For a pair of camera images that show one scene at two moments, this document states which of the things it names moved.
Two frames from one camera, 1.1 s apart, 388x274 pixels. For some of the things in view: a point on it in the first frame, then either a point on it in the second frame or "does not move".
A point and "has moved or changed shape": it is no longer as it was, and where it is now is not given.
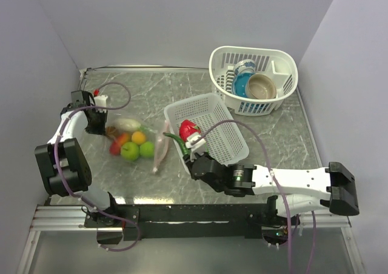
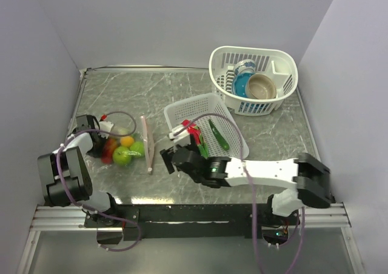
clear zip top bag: x=131 y=140 has moved or changed shape
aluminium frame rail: x=71 y=217 does not move
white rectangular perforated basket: x=179 y=153 has moved or changed shape
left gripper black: x=100 y=130 to x=97 y=153
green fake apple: x=130 y=151 to x=122 y=155
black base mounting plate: x=160 y=221 does not move
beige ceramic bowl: x=260 y=86 does not move
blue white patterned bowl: x=245 y=66 does not move
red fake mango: x=115 y=147 to x=107 y=152
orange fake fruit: x=138 y=137 to x=127 y=140
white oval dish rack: x=252 y=81 does not move
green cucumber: x=185 y=150 to x=219 y=135
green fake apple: x=147 y=150 to x=139 y=147
